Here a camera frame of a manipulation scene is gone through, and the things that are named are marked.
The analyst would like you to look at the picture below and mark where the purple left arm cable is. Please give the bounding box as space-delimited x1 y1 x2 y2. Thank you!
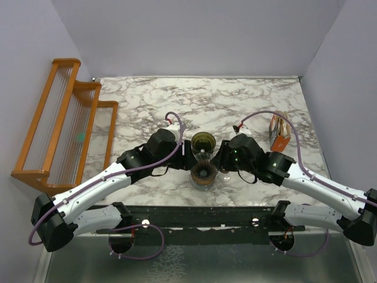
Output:
28 111 186 246

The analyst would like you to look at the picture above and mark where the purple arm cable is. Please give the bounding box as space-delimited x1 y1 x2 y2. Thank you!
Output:
28 111 186 246
241 110 377 207

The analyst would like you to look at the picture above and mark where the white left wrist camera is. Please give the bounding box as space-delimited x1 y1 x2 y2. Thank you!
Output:
166 123 181 140

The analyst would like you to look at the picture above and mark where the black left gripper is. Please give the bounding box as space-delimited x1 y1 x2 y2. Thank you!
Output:
154 139 198 171

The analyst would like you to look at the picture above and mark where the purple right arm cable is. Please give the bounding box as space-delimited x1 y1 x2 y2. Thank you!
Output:
241 110 377 207

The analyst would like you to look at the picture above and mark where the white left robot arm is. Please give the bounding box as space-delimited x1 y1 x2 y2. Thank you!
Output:
31 124 195 252

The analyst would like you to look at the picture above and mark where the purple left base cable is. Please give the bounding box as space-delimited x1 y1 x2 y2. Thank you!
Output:
107 222 166 261

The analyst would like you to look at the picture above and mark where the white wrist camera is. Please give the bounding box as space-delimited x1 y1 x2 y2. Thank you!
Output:
233 123 252 136
166 123 181 140

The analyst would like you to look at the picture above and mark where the orange coffee filter box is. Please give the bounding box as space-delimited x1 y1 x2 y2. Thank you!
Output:
269 114 291 152

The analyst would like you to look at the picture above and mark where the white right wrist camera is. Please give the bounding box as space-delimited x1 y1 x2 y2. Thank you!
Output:
233 123 252 136

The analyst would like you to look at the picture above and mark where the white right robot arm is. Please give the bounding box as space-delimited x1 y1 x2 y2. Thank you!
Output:
212 134 376 246

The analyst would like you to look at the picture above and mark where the brown wooden dripper collar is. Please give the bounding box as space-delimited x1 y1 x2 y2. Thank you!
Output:
191 162 218 180

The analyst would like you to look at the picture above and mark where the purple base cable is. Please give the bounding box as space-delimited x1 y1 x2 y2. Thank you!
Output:
273 229 330 258
107 222 166 261

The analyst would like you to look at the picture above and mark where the clear glass carafe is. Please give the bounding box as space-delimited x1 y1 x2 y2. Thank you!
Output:
191 179 214 192

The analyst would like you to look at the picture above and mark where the orange wooden rack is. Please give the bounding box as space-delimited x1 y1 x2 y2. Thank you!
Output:
11 58 118 196

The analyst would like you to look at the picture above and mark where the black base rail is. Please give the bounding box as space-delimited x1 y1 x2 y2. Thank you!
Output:
96 203 305 246

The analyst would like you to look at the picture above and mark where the clear glass dripper cone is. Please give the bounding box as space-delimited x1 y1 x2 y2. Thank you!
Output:
218 170 232 182

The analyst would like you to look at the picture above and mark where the dark green glass dripper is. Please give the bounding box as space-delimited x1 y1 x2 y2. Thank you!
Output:
191 131 216 154

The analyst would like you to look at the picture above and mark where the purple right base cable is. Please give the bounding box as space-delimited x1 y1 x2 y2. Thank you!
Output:
273 229 330 258

